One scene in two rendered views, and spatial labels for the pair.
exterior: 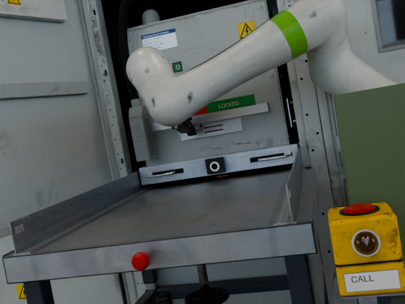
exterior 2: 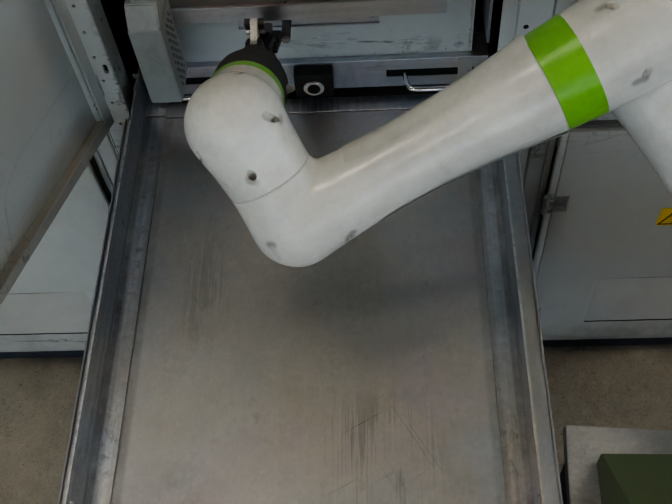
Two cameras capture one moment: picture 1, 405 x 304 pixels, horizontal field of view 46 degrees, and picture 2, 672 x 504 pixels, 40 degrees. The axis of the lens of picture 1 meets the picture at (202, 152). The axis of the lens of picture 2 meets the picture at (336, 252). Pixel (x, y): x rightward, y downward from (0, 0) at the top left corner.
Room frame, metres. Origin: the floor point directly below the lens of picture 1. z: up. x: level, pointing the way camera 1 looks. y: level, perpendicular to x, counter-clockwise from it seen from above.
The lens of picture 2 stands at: (0.57, 0.10, 1.95)
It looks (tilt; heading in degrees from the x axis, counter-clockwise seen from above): 57 degrees down; 352
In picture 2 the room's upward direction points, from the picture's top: 7 degrees counter-clockwise
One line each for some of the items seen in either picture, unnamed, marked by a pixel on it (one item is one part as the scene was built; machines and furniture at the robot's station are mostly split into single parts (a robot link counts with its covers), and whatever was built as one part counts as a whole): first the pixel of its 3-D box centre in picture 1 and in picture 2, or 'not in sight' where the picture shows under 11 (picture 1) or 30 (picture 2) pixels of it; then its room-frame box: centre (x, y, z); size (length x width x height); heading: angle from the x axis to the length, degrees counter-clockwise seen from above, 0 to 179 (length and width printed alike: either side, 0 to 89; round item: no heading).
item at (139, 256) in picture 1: (142, 259); not in sight; (0.87, 0.14, 0.82); 0.04 x 0.03 x 0.03; 166
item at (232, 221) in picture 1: (191, 213); (313, 306); (1.22, 0.05, 0.82); 0.68 x 0.62 x 0.06; 166
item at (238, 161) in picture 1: (217, 164); (314, 64); (1.60, -0.04, 0.89); 0.54 x 0.05 x 0.06; 76
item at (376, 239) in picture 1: (366, 243); not in sight; (0.57, -0.17, 0.87); 0.03 x 0.01 x 0.03; 76
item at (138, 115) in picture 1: (142, 133); (156, 41); (1.57, 0.18, 1.04); 0.08 x 0.05 x 0.17; 166
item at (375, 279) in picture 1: (364, 248); not in sight; (0.61, -0.19, 0.85); 0.08 x 0.08 x 0.10; 76
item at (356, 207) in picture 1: (359, 212); not in sight; (0.61, -0.19, 0.90); 0.04 x 0.04 x 0.02
